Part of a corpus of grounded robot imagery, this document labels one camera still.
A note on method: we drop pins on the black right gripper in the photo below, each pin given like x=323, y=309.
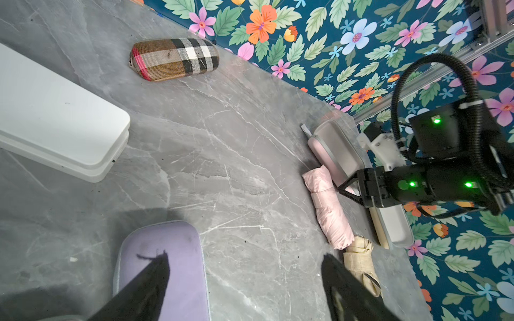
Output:
x=422, y=184

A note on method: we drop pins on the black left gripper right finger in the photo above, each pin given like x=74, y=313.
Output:
x=347, y=298

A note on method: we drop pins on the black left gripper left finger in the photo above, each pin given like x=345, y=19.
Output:
x=142, y=298

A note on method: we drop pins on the pink-edged grey case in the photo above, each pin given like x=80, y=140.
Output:
x=333, y=148

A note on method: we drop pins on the pink umbrella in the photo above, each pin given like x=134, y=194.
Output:
x=330, y=215

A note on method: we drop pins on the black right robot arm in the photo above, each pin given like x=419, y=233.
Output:
x=458, y=154

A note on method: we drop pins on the beige black striped umbrella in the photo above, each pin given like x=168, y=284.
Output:
x=357, y=258

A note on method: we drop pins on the closed white umbrella case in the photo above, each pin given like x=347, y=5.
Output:
x=53, y=121

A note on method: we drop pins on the open white case right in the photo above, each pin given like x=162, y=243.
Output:
x=392, y=227

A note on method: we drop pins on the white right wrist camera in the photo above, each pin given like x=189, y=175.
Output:
x=384, y=148

